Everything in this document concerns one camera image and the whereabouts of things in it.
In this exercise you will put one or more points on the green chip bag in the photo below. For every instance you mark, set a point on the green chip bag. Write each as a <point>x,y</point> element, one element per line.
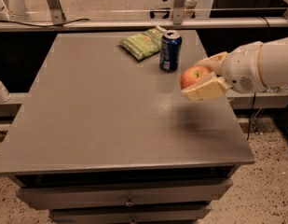
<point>144,44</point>

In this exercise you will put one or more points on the grey drawer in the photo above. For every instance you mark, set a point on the grey drawer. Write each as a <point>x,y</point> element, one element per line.
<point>131,215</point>
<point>128,194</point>

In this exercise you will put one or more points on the metal bracket post centre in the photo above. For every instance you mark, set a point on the metal bracket post centre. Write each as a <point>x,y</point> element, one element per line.
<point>178,11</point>

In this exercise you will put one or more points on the grey cabinet with drawers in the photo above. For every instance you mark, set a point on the grey cabinet with drawers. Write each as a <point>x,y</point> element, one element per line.
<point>94,116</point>

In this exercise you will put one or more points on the metal bracket post left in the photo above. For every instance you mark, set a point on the metal bracket post left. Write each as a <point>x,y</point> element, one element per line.
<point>56,11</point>

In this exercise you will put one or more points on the lower grey drawer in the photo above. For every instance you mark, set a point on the lower grey drawer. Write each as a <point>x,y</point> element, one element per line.
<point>131,215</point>

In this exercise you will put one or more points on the metal railing bar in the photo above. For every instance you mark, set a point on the metal railing bar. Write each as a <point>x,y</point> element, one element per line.
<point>87,25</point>

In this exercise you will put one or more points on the metal bracket post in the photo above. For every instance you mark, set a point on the metal bracket post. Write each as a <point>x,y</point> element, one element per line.
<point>56,11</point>
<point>178,11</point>

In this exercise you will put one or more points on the top grey drawer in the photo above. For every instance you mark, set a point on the top grey drawer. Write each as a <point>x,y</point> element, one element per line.
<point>128,194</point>

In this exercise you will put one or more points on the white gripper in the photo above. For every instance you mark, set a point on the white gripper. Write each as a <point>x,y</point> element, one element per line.
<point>242,66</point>

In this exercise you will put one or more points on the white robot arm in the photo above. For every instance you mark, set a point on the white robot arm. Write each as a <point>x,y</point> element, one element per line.
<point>273,64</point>

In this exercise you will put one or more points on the white cylinder at left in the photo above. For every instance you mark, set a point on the white cylinder at left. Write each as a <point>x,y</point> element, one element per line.
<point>4,93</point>

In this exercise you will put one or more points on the red apple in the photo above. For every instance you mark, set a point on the red apple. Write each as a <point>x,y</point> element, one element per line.
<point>193,75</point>

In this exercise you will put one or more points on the blue pepsi can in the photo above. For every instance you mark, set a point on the blue pepsi can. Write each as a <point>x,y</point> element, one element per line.
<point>171,43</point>

